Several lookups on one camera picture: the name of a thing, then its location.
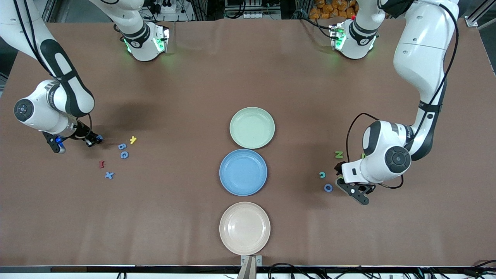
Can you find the brown table cover cloth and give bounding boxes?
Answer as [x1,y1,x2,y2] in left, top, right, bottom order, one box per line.
[0,19,496,268]

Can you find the light green plate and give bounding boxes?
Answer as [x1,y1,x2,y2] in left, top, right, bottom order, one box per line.
[229,107,276,150]

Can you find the blue plate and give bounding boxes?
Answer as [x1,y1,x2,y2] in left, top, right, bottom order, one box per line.
[219,149,268,196]

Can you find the beige plate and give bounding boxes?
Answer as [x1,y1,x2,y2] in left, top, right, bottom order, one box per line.
[219,201,271,256]

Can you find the white power strip black plugs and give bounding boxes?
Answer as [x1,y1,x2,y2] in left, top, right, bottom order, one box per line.
[153,0,177,14]

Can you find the orange bags pile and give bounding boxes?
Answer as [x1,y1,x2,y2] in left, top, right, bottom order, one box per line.
[310,0,359,20]

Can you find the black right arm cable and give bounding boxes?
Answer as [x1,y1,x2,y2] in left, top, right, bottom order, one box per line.
[14,0,95,140]

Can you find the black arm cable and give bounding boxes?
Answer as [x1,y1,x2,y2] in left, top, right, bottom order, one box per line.
[346,3,460,189]
[14,0,95,140]

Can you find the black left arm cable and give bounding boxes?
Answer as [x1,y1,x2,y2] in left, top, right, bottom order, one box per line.
[346,3,460,189]

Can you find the black tangled cables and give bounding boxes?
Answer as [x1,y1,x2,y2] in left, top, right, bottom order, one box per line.
[267,260,496,279]

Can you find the grey metal camera bracket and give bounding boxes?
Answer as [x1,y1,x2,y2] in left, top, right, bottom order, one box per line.
[240,255,263,279]

